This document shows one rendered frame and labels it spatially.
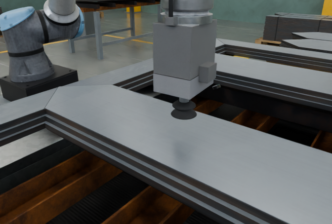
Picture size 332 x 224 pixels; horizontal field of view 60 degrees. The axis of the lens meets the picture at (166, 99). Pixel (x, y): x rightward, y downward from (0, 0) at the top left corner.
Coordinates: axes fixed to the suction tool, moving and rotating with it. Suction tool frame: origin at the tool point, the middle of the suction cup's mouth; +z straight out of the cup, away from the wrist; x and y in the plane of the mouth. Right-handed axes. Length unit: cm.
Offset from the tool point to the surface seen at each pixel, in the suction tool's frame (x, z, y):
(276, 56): 0, 5, 69
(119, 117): 13.4, 3.8, -1.1
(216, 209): -11.0, 6.1, -11.0
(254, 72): -0.2, 3.8, 40.5
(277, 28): 79, 54, 450
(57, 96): 31.8, 3.8, -0.7
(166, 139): 1.4, 3.8, -3.1
